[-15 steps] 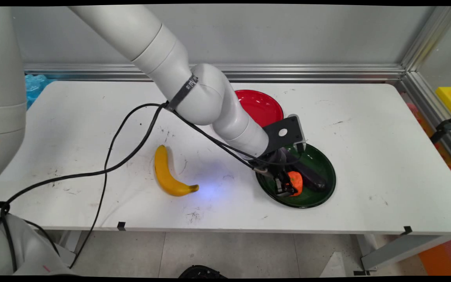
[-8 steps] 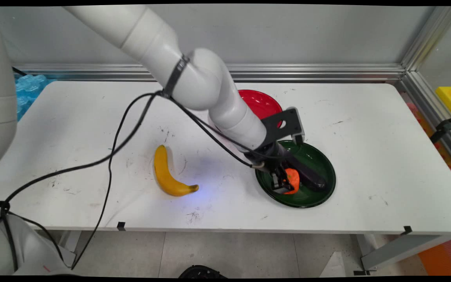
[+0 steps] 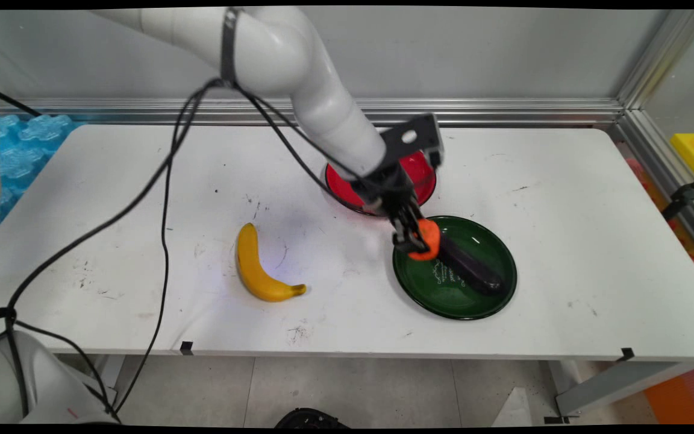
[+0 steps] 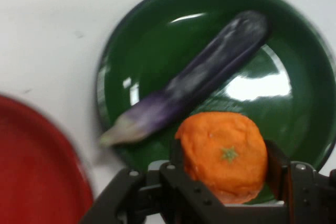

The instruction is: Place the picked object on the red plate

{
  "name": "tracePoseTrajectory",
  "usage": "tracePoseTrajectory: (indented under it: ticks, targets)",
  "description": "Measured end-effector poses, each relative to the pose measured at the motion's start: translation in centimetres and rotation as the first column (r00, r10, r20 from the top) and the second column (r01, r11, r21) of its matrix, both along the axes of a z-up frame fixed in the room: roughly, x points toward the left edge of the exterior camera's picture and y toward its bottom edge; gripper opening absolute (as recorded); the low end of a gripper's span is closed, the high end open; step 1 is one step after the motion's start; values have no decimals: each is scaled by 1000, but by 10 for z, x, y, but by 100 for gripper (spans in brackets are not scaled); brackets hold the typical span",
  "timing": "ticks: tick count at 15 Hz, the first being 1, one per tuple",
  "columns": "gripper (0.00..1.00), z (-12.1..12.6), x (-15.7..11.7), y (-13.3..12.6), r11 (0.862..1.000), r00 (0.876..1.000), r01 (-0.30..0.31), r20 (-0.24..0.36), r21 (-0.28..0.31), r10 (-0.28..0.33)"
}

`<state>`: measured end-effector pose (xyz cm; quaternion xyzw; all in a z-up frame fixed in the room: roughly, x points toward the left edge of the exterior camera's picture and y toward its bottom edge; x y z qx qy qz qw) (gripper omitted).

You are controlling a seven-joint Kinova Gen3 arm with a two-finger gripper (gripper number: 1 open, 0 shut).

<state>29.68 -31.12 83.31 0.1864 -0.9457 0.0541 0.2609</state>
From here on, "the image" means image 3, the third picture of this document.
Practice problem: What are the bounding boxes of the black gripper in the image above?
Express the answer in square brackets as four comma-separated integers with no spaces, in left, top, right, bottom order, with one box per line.
[352,158,431,254]

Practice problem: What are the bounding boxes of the orange toy carrot piece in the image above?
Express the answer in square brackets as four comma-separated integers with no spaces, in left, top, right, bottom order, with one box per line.
[408,218,442,262]

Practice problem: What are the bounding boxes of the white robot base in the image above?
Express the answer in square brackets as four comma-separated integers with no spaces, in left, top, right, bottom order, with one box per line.
[0,329,120,426]

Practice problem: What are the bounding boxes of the red plate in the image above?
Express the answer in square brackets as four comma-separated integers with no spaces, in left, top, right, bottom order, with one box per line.
[324,151,437,217]

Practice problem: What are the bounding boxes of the dark green plate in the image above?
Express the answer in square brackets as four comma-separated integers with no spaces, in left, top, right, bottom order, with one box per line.
[392,215,518,321]

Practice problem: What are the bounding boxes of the purple toy eggplant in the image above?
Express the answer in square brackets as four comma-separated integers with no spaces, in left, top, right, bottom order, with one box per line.
[436,235,503,296]

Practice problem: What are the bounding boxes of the yellow toy banana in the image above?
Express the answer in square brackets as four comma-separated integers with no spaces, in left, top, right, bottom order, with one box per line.
[236,222,308,303]

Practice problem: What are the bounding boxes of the black round object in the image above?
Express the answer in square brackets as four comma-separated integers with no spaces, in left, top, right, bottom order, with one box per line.
[275,408,351,429]

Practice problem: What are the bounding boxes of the grey table leg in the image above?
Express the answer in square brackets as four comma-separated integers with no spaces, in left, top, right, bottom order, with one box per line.
[554,360,694,418]

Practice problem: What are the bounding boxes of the orange box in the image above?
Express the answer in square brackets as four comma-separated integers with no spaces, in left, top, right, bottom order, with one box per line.
[642,362,694,425]

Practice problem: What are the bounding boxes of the blue foam mat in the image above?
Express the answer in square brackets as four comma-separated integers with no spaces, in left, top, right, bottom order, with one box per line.
[0,113,86,245]

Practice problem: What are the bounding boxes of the black rod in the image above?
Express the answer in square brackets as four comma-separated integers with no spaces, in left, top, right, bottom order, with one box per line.
[0,82,42,117]

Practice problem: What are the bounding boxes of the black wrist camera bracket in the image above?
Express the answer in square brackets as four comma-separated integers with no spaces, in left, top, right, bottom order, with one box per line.
[380,113,445,171]

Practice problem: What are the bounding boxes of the thin black cable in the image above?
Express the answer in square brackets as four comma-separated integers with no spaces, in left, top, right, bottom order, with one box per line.
[112,90,203,417]

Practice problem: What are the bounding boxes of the black arm strap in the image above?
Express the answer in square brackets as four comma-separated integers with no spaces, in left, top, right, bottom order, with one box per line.
[220,7,244,86]

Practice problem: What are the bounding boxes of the aluminium frame side rail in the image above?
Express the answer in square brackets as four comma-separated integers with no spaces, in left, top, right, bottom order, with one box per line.
[609,108,694,267]

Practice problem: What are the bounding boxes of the aluminium frame post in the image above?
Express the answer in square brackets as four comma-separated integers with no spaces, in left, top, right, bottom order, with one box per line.
[617,9,694,110]

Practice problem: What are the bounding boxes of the thick black cable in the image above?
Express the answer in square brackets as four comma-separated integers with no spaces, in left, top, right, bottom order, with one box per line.
[0,78,227,420]

